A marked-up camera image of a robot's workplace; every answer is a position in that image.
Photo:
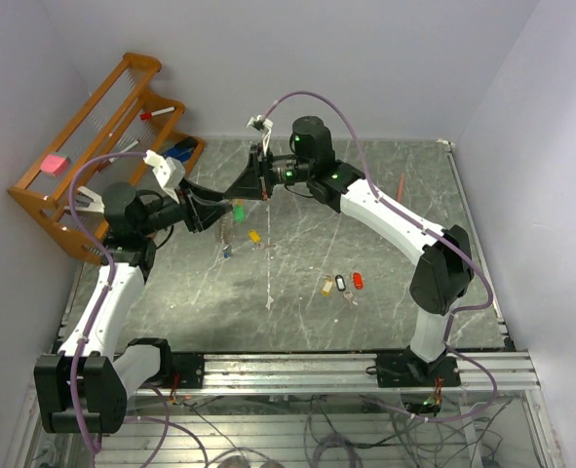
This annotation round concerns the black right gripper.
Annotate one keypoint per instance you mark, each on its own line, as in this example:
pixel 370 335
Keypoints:
pixel 255 182

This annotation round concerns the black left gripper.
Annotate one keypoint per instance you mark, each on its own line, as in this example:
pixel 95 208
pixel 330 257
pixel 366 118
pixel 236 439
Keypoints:
pixel 200 214

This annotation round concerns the yellow handled chain keyring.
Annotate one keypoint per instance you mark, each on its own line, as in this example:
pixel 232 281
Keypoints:
pixel 226 226

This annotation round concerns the green key tag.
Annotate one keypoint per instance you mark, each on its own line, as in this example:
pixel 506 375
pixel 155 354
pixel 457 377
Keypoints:
pixel 238 213

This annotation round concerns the orange key tag with key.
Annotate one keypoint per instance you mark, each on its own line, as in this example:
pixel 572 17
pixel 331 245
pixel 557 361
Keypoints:
pixel 257 240

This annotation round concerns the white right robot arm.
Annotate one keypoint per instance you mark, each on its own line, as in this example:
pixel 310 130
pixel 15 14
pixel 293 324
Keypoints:
pixel 440 256

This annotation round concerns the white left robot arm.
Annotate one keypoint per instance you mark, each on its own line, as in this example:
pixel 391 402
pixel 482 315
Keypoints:
pixel 125 267

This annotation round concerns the blue stapler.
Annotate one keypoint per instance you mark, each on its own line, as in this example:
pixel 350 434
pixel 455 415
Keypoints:
pixel 183 150

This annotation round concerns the white marker pen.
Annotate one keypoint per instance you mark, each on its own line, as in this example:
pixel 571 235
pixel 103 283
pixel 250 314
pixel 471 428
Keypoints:
pixel 126 149

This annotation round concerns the red capped marker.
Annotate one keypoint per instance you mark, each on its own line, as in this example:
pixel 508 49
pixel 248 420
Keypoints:
pixel 159 112

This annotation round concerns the white binder clip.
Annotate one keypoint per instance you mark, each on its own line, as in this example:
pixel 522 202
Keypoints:
pixel 88 202

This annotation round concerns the wooden tiered rack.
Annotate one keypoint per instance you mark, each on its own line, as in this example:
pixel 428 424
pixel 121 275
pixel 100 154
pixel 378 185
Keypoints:
pixel 108 121

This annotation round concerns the yellow key tag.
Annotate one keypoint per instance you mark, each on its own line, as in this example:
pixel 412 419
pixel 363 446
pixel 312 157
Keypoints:
pixel 328 285

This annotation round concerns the black key tag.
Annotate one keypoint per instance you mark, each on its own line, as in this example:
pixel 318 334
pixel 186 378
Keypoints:
pixel 340 283

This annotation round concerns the red key tag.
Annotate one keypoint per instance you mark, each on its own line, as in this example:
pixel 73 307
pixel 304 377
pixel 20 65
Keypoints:
pixel 358 281

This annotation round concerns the bare metal key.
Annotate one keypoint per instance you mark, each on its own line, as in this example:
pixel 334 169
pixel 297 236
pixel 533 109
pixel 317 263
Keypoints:
pixel 349 297

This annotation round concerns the orange pencil on table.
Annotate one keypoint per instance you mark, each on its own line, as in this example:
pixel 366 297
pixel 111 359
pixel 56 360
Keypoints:
pixel 399 196

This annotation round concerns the pink eraser block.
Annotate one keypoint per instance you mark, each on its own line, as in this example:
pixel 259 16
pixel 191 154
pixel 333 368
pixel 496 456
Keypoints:
pixel 54 164

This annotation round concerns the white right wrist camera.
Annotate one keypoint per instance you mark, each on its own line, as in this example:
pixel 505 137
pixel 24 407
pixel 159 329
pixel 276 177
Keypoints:
pixel 263 125

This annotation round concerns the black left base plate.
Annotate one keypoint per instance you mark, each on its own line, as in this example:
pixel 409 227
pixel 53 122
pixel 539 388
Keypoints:
pixel 188 370

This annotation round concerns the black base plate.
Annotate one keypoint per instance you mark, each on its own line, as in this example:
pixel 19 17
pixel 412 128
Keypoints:
pixel 396 369
pixel 188 370

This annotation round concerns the aluminium mounting rail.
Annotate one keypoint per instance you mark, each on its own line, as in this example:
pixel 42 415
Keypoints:
pixel 297 373

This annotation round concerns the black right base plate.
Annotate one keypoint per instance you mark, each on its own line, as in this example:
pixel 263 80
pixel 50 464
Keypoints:
pixel 396 369

